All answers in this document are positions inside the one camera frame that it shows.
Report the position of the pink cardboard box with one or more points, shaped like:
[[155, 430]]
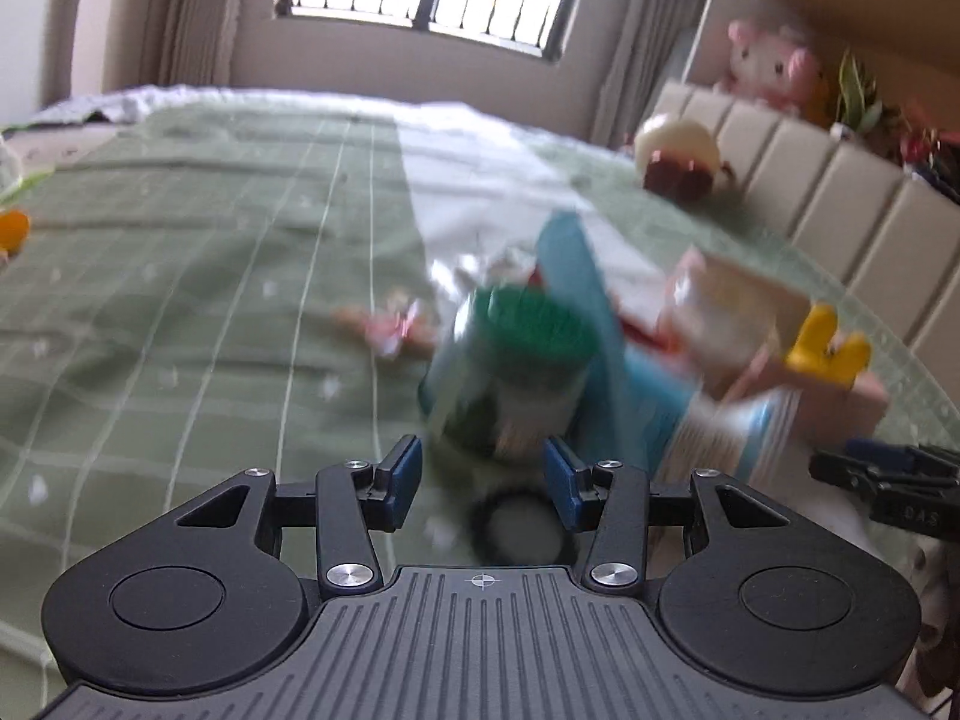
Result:
[[735, 327]]

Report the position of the green white bedsheet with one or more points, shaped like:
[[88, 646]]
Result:
[[171, 318]]

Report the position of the pink plush toy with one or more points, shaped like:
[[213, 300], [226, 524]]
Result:
[[773, 68]]

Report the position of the green lidded jar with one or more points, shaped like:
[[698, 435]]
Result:
[[508, 375]]

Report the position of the beige curtain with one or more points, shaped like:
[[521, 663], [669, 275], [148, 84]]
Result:
[[648, 31]]

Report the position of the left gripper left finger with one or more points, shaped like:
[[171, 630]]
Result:
[[343, 506]]

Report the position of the cream round plush toy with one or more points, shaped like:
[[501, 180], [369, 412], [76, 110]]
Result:
[[679, 159]]

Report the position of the potted plant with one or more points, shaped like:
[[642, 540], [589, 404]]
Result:
[[859, 110]]

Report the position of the orange toy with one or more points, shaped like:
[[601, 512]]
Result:
[[15, 227]]

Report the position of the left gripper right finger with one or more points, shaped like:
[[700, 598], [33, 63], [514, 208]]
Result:
[[609, 507]]

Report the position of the blue face mask pack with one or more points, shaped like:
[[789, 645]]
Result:
[[636, 409]]

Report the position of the beige padded headboard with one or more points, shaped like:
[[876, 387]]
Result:
[[890, 239]]

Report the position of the red flower plant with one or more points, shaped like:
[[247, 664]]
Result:
[[929, 153]]

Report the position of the beige lidded jar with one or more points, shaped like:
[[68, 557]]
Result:
[[519, 527]]

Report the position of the pink lace scrunchie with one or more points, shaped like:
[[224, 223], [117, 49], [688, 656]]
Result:
[[404, 327]]

